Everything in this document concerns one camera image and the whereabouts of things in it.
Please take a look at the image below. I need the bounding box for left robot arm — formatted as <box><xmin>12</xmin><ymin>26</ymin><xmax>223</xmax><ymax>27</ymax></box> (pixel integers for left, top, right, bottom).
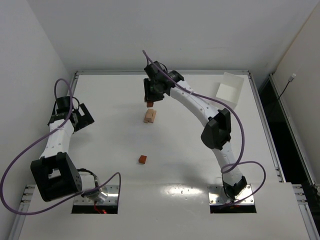
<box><xmin>30</xmin><ymin>96</ymin><xmax>95</xmax><ymax>202</ymax></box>

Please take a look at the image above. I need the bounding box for metal base plate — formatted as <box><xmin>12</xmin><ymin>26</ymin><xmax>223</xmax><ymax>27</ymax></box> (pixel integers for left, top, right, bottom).
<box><xmin>207</xmin><ymin>184</ymin><xmax>255</xmax><ymax>207</ymax></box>
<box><xmin>73</xmin><ymin>184</ymin><xmax>119</xmax><ymax>206</ymax></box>

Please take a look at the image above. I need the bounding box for light long wood block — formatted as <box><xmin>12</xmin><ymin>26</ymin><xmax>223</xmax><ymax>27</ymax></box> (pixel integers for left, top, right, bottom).
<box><xmin>149</xmin><ymin>110</ymin><xmax>157</xmax><ymax>123</ymax></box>
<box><xmin>143</xmin><ymin>111</ymin><xmax>152</xmax><ymax>123</ymax></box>

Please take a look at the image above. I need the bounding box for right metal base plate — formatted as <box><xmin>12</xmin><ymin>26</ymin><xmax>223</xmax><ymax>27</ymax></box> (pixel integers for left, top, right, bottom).
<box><xmin>207</xmin><ymin>184</ymin><xmax>255</xmax><ymax>207</ymax></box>

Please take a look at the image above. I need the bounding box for aluminium table frame rail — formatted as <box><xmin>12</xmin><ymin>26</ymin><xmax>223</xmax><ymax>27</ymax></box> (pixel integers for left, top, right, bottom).
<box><xmin>74</xmin><ymin>69</ymin><xmax>251</xmax><ymax>76</ymax></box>

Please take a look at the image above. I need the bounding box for wall cable with plug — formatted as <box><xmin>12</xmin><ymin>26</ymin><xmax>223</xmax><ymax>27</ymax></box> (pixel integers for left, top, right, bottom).
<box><xmin>277</xmin><ymin>73</ymin><xmax>297</xmax><ymax>101</ymax></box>

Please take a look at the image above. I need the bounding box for dark brown arch block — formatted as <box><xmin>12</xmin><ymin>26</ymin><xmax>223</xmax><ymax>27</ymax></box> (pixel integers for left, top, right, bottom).
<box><xmin>146</xmin><ymin>101</ymin><xmax>154</xmax><ymax>108</ymax></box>

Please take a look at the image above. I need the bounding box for light wood cube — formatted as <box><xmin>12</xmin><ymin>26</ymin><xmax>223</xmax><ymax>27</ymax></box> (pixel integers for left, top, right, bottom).
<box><xmin>145</xmin><ymin>113</ymin><xmax>153</xmax><ymax>122</ymax></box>
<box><xmin>146</xmin><ymin>108</ymin><xmax>154</xmax><ymax>115</ymax></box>

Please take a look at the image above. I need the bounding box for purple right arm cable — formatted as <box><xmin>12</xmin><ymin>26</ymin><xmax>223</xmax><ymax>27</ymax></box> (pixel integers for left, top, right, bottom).
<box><xmin>142</xmin><ymin>49</ymin><xmax>267</xmax><ymax>207</ymax></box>

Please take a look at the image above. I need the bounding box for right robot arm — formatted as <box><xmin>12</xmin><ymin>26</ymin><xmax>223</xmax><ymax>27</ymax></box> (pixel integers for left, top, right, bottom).
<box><xmin>143</xmin><ymin>61</ymin><xmax>247</xmax><ymax>201</ymax></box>

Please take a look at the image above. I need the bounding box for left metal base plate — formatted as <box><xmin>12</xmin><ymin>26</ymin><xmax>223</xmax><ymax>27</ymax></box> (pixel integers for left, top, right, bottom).
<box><xmin>73</xmin><ymin>184</ymin><xmax>119</xmax><ymax>206</ymax></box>

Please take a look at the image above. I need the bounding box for white storage box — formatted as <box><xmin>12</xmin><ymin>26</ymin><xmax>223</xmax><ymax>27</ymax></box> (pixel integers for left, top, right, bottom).
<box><xmin>215</xmin><ymin>72</ymin><xmax>245</xmax><ymax>110</ymax></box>

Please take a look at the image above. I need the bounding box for dark brown wood cube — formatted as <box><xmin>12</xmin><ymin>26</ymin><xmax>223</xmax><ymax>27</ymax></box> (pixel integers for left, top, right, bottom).
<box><xmin>138</xmin><ymin>155</ymin><xmax>147</xmax><ymax>165</ymax></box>

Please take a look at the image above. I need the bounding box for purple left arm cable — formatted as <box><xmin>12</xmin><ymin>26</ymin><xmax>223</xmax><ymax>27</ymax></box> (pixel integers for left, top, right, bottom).
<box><xmin>0</xmin><ymin>78</ymin><xmax>122</xmax><ymax>216</ymax></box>

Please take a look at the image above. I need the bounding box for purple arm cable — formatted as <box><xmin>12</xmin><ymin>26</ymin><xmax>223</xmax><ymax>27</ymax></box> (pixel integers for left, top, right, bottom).
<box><xmin>0</xmin><ymin>78</ymin><xmax>122</xmax><ymax>216</ymax></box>
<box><xmin>142</xmin><ymin>49</ymin><xmax>267</xmax><ymax>207</ymax></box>

